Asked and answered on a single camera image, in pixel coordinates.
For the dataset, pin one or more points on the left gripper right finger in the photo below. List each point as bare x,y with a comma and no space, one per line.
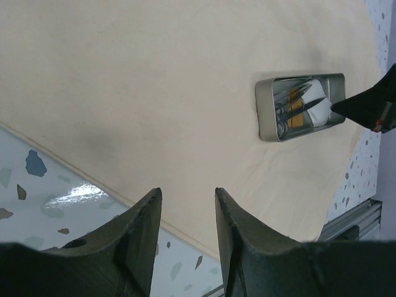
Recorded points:
256,260

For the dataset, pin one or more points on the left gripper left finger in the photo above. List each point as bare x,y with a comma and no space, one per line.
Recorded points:
116,259

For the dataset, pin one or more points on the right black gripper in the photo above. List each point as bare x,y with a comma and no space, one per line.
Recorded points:
373,108

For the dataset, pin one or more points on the white gauze pad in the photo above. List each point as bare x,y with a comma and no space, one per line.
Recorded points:
319,113

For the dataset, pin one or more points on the steel tweezers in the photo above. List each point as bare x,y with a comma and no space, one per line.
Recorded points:
302,88

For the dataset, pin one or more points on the brown plaster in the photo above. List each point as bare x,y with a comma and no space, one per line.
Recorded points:
294,118
293,96

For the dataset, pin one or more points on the metal tray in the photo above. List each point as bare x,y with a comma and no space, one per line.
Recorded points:
293,106

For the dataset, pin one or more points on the steel scissors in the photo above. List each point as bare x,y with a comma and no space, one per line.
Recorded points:
282,115

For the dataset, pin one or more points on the beige cloth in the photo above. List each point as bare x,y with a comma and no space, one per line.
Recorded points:
134,95

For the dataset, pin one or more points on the aluminium rail frame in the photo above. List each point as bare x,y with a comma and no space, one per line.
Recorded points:
359,223

